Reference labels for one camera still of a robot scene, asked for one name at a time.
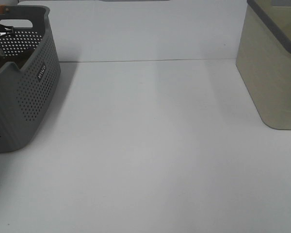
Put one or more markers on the brown towel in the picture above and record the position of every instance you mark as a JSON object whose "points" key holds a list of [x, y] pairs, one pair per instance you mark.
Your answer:
{"points": [[19, 59]]}

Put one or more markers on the grey perforated plastic basket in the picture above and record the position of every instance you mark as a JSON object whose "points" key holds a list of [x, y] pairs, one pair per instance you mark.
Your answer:
{"points": [[26, 93]]}

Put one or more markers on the beige bin with grey rim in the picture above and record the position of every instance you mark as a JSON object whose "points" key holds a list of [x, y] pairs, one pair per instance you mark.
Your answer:
{"points": [[264, 60]]}

